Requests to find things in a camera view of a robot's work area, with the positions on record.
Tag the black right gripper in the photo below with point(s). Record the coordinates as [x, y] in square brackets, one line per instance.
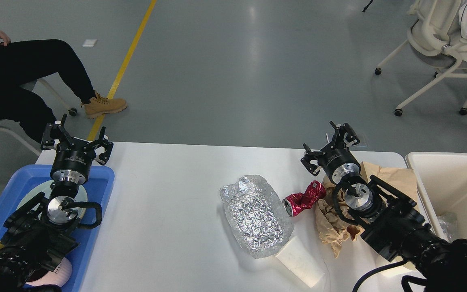
[338, 163]

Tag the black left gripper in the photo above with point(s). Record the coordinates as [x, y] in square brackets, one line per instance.
[70, 164]

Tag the green plate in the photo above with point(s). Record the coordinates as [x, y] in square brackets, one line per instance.
[45, 187]

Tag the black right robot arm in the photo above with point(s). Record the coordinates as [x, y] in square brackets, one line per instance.
[391, 225]

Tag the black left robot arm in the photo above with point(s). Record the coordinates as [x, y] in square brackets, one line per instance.
[39, 233]

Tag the tan work boot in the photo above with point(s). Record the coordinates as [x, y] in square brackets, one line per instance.
[99, 105]

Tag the crushed red can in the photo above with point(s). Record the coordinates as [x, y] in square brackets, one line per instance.
[295, 203]

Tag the crumpled brown paper bag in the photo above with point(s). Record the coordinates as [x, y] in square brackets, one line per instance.
[333, 231]

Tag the crumpled aluminium foil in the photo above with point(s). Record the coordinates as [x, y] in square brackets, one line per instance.
[256, 215]

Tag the white paper scrap on floor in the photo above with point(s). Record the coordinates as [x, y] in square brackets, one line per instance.
[89, 42]

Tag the seated person in black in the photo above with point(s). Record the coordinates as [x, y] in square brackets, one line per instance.
[22, 62]

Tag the white paper cup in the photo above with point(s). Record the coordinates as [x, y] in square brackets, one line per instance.
[296, 258]

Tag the blue plastic tray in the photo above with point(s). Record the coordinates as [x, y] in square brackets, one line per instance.
[98, 188]

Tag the pink HOME mug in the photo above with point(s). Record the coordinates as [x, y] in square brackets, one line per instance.
[59, 276]

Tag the beige plastic bin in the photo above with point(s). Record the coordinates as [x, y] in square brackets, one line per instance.
[442, 186]

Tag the clear plastic in bin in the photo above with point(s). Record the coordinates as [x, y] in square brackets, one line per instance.
[449, 225]

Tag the black tripod stand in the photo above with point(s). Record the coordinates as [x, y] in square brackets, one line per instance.
[367, 6]

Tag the white office chair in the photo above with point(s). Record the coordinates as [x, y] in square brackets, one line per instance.
[433, 39]

